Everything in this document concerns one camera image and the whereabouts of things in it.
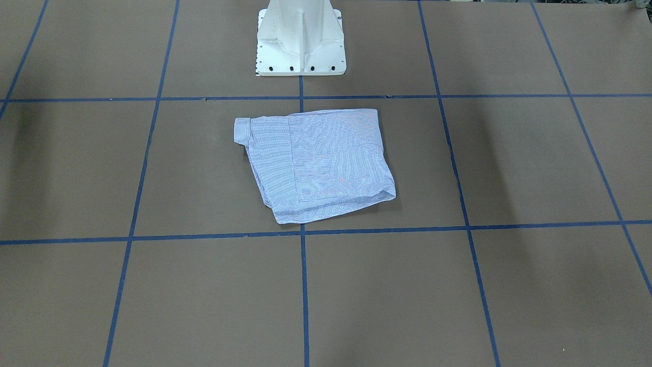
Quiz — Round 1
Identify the light blue striped shirt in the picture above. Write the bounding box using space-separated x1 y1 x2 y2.
233 109 397 224

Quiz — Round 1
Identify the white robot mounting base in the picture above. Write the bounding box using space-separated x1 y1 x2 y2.
255 1 347 76

